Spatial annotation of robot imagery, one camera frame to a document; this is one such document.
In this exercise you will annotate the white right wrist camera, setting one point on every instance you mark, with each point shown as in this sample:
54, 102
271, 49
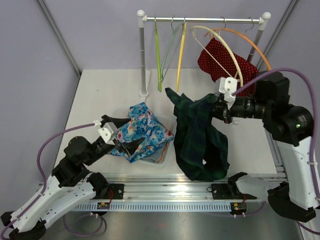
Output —
226, 87

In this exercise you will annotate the blue floral skirt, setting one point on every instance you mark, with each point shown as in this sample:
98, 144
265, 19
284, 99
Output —
143, 124

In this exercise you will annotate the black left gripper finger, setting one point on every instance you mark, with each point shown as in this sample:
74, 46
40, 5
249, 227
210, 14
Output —
129, 148
118, 122

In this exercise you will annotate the metal clothes rack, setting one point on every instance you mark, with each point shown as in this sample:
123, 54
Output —
142, 19

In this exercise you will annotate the red polka dot skirt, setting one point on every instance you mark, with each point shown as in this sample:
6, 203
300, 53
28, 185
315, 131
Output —
216, 61

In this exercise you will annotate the yellow plastic hanger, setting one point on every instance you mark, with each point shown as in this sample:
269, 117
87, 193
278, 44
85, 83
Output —
181, 53

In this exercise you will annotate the orange floral white skirt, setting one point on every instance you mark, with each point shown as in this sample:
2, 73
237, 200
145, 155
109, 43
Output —
163, 154

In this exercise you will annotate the white plastic mesh basket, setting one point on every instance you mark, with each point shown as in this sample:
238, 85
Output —
169, 123

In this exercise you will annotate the orange plastic hanger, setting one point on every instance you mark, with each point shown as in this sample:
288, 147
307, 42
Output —
262, 22

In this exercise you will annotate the pale green plastic hanger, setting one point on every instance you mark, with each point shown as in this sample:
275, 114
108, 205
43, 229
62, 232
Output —
168, 48

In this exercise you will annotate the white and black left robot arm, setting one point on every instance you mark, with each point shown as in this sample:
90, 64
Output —
70, 183

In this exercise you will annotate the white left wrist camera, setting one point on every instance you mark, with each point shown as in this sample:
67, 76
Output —
107, 132

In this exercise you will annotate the aluminium mounting rail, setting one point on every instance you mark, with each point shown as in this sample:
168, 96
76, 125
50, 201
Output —
171, 194

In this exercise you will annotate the dark green plaid skirt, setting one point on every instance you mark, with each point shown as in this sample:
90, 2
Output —
201, 150

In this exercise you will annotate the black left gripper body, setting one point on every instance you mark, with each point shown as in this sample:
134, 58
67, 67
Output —
100, 150

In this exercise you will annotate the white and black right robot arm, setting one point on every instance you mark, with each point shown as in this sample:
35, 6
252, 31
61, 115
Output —
293, 128

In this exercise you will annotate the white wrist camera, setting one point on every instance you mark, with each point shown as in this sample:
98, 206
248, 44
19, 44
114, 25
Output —
107, 132
226, 87

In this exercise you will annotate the lime green plastic hanger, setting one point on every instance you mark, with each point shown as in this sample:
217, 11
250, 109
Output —
158, 59

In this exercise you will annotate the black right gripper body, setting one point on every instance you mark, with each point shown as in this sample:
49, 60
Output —
225, 113

